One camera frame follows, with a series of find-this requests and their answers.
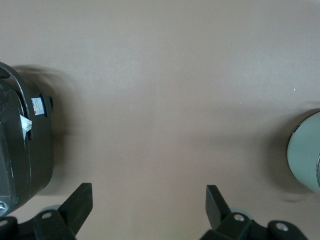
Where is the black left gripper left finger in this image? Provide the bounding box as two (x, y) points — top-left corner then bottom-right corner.
(33, 182), (93, 240)

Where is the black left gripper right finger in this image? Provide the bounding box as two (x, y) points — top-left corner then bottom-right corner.
(202, 184), (254, 240)

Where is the grey-green steel cooking pot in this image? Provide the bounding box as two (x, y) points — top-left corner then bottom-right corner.
(286, 108), (320, 195)

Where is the black electric rice cooker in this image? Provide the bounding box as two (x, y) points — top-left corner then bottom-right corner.
(0, 61), (55, 218)

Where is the white crumpled paper tag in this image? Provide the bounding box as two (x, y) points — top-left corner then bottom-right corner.
(19, 115), (34, 133)

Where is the brown table mat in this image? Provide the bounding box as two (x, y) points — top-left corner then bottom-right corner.
(0, 0), (320, 240)

